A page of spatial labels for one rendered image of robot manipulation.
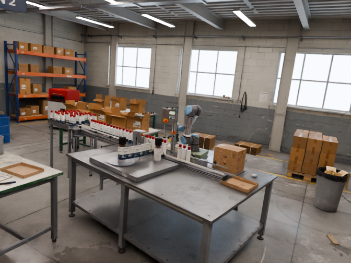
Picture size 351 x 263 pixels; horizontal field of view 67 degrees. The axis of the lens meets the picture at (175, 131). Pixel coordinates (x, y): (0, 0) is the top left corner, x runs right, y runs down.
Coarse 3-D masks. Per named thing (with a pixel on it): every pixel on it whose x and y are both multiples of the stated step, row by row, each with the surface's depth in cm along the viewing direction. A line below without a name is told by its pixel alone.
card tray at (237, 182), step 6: (228, 180) 288; (234, 180) 289; (240, 180) 290; (246, 180) 286; (228, 186) 271; (234, 186) 267; (240, 186) 274; (246, 186) 275; (252, 186) 276; (246, 192) 260
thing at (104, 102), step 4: (96, 96) 807; (100, 96) 823; (104, 96) 792; (108, 96) 805; (96, 100) 794; (100, 100) 791; (104, 100) 794; (108, 100) 809; (104, 104) 797; (108, 104) 812
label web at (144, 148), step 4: (144, 136) 356; (144, 140) 356; (144, 144) 316; (148, 144) 322; (140, 148) 311; (144, 148) 317; (148, 148) 324; (140, 152) 312; (144, 152) 319; (148, 152) 325; (140, 156) 314
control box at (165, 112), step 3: (162, 108) 337; (165, 108) 337; (168, 108) 340; (171, 108) 343; (162, 111) 336; (165, 111) 333; (168, 111) 334; (162, 114) 336; (165, 114) 333; (168, 114) 335; (162, 117) 335; (165, 117) 334; (162, 120) 335; (168, 120) 336; (171, 120) 337; (174, 120) 338; (162, 123) 336; (165, 123) 337; (168, 123) 337; (171, 123) 338; (174, 123) 339
